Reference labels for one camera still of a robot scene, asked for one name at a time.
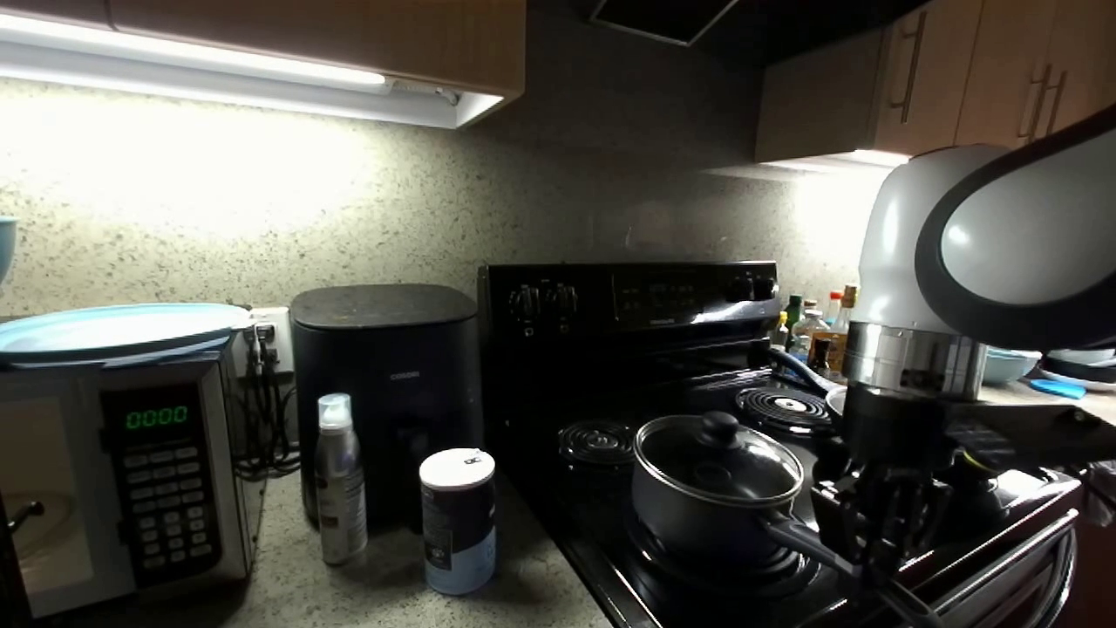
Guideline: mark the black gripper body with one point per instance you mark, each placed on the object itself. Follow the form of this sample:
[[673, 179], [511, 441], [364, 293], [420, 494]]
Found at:
[[882, 475]]

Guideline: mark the black pot with glass lid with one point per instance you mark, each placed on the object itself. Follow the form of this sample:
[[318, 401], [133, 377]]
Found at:
[[715, 490]]

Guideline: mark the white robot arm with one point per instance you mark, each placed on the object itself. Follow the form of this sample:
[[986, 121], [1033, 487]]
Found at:
[[965, 250]]

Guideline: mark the black frying pan with lid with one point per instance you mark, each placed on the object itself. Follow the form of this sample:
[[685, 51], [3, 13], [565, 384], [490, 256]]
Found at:
[[786, 401]]

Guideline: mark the light blue bowl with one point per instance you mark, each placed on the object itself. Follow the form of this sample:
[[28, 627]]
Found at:
[[1011, 365]]

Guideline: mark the rear left coil burner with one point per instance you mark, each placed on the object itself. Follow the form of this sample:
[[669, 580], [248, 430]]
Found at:
[[593, 441]]

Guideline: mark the black electric stove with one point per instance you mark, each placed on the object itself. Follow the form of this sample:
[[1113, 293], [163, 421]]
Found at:
[[636, 338]]

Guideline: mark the wooden upper cabinet right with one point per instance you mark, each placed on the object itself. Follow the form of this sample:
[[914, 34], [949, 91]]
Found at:
[[942, 73]]

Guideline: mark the blue white salt canister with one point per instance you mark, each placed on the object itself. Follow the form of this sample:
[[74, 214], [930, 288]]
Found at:
[[460, 518]]

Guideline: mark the black air fryer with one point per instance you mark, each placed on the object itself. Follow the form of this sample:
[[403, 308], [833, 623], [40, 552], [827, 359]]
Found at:
[[405, 354]]

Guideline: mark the black range hood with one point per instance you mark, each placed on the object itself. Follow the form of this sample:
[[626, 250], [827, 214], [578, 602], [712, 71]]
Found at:
[[748, 29]]

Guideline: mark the white spray can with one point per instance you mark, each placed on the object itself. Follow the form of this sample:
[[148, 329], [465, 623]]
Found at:
[[339, 478]]

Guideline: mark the silver microwave oven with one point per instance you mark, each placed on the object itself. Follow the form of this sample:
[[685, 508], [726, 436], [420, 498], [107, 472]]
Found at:
[[127, 475]]

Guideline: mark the under cabinet light strip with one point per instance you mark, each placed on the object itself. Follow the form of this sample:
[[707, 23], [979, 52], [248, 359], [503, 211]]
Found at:
[[81, 52]]

